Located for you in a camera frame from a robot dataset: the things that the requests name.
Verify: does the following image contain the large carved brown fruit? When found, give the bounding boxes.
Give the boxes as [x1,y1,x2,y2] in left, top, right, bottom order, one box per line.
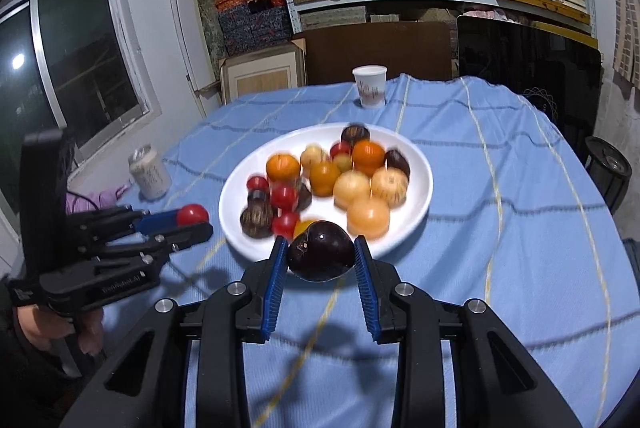
[240,200,274,240]

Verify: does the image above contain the pale orange persimmon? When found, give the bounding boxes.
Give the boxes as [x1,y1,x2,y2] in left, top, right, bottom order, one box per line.
[346,196,390,240]

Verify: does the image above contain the yellow round pear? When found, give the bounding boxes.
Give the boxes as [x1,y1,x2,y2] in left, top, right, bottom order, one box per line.
[371,168,409,208]

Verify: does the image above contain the pale yellow round fruit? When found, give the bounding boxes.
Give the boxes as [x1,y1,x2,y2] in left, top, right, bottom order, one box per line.
[333,170,371,210]

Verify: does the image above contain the yellow orange tomato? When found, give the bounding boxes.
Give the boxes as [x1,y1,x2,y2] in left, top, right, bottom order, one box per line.
[292,219,316,240]

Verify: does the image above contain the speckled yellow pear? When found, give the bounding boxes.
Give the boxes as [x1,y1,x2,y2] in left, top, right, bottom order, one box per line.
[299,144,329,178]

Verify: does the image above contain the person's left hand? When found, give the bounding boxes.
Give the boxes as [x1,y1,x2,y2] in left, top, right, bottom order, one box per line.
[14,304,104,356]

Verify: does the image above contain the pink cloth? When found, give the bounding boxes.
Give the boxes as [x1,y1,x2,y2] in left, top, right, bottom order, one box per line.
[65,182,131,214]

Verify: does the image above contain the red cherry tomato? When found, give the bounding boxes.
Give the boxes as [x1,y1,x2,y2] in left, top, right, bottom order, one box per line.
[246,174,270,194]
[271,211,299,240]
[176,204,209,226]
[330,141,352,158]

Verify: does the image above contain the white beverage can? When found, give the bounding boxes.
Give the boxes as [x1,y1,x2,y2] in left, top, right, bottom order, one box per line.
[128,144,171,200]

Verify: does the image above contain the dark brown fruit underneath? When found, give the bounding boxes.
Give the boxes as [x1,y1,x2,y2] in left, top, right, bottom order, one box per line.
[286,221,356,283]

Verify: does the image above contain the white oval plate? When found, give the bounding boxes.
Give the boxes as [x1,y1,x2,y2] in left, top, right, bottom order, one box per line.
[218,124,434,261]

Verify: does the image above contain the left mandarin orange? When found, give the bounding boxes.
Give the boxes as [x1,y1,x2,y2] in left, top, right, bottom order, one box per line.
[266,153,302,182]

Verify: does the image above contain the mandarin orange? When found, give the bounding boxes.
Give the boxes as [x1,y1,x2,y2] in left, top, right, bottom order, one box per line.
[352,140,386,177]
[266,153,302,182]

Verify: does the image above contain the right mandarin orange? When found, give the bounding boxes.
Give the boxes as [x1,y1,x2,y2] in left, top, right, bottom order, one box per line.
[352,140,386,177]

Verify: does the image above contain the small yellow fruit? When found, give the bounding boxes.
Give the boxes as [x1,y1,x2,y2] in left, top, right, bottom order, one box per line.
[332,153,352,174]

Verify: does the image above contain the dark window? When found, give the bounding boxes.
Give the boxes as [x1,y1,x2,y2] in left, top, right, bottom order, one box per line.
[1,0,154,231]

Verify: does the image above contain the carved dark brown fruit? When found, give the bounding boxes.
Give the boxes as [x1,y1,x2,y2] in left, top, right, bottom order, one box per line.
[341,122,371,146]

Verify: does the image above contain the framed picture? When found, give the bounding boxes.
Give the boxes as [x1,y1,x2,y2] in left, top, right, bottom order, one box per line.
[219,38,307,104]

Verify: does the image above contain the white paper cup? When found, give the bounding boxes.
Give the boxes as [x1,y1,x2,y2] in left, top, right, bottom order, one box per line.
[352,65,387,108]

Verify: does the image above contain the black round stool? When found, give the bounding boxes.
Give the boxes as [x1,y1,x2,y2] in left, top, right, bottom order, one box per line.
[585,136,632,214]

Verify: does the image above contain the brown chair back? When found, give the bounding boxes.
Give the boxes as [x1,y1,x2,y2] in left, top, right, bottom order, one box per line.
[296,22,452,86]

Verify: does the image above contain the black chair back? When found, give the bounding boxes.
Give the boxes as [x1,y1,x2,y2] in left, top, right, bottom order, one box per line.
[457,16,601,150]

